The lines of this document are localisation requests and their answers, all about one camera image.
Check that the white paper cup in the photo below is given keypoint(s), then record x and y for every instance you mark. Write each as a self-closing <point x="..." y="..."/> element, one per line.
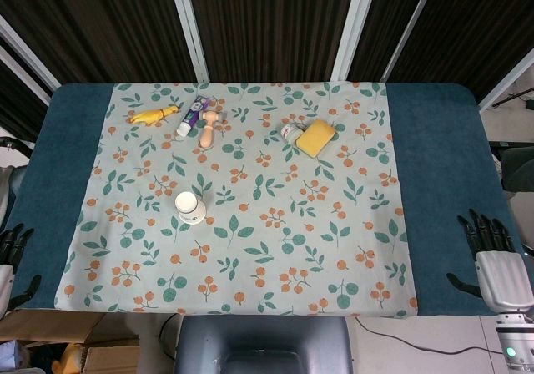
<point x="189" y="209"/>

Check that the teal blue table cover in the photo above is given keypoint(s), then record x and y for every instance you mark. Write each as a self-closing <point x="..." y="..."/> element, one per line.
<point x="442" y="182"/>

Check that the black chair armrest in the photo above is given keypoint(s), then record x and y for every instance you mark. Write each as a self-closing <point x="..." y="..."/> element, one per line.
<point x="16" y="145"/>

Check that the yellow rubber chicken toy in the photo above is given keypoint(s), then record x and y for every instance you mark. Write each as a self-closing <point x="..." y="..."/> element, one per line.
<point x="152" y="115"/>

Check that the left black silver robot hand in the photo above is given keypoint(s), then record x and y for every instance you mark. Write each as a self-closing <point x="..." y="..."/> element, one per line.
<point x="5" y="278"/>

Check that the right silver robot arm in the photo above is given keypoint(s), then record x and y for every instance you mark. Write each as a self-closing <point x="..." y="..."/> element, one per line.
<point x="515" y="340"/>

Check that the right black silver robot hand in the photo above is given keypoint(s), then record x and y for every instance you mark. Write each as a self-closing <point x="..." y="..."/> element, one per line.
<point x="502" y="280"/>

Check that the wooden toy hammer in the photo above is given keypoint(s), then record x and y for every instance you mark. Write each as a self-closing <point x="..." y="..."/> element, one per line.
<point x="208" y="132"/>

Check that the black office chair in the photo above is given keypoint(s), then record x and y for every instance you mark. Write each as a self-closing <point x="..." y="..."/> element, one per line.
<point x="517" y="165"/>

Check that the dark partition panel white frame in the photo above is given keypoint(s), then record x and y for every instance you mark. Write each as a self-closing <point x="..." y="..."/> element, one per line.
<point x="16" y="98"/>
<point x="275" y="27"/>
<point x="104" y="27"/>
<point x="471" y="36"/>
<point x="388" y="27"/>

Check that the yellow sponge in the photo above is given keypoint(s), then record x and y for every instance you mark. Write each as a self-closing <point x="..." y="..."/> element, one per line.
<point x="315" y="137"/>

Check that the floral leaf print tablecloth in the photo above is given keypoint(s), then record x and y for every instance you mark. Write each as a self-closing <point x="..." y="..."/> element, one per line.
<point x="250" y="207"/>

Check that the purple white toothpaste tube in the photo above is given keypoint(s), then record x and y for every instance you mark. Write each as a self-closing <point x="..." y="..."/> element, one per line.
<point x="192" y="115"/>

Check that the small white jar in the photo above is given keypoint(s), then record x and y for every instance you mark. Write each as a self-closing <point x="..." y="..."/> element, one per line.
<point x="288" y="132"/>

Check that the yellow plush toy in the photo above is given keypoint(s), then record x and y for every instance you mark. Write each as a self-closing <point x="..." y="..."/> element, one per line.
<point x="69" y="359"/>

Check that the brown cardboard box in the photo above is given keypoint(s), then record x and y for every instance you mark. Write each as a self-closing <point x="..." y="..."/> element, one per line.
<point x="104" y="349"/>

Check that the black tripod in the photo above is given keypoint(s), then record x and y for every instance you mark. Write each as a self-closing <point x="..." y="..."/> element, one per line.
<point x="511" y="97"/>

